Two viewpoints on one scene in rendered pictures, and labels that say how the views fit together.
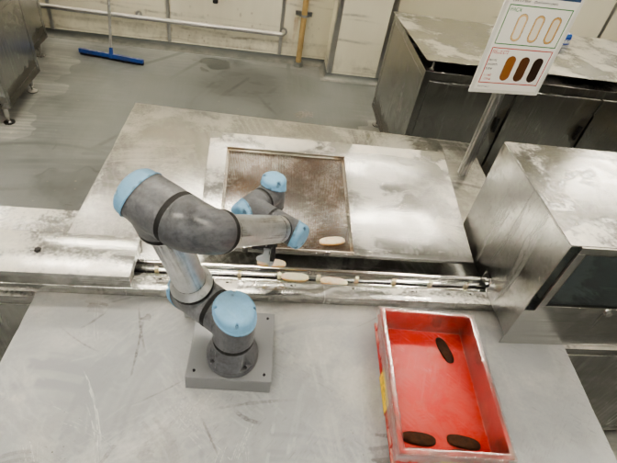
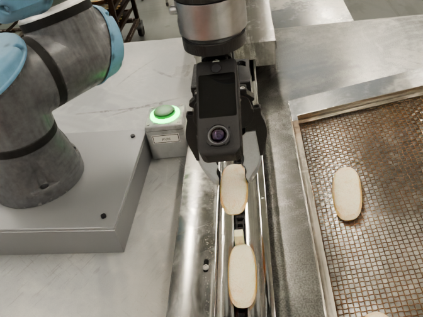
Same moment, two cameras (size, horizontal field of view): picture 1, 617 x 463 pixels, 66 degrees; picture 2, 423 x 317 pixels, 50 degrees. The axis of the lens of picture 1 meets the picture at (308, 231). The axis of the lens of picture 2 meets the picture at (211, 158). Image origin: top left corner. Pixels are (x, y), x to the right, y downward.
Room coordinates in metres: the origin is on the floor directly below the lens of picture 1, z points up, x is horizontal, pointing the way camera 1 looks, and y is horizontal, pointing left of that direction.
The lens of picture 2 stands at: (1.22, -0.33, 1.34)
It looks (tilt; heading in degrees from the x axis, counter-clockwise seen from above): 39 degrees down; 109
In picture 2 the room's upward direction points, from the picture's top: 10 degrees counter-clockwise
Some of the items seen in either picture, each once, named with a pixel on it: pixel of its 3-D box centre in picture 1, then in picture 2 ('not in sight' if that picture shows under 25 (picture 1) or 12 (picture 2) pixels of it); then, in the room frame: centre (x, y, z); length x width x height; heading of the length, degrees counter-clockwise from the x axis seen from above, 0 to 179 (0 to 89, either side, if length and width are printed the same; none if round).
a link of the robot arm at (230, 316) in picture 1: (232, 319); (3, 89); (0.75, 0.16, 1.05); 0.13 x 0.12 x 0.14; 63
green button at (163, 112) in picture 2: not in sight; (164, 113); (0.92, 0.32, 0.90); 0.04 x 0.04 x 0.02
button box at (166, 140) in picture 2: not in sight; (172, 138); (0.92, 0.32, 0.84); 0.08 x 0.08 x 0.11; 11
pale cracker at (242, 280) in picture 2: (295, 276); (242, 272); (1.11, 0.02, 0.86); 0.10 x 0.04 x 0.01; 101
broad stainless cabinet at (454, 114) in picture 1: (509, 107); not in sight; (3.56, -1.36, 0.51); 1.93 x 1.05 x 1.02; 101
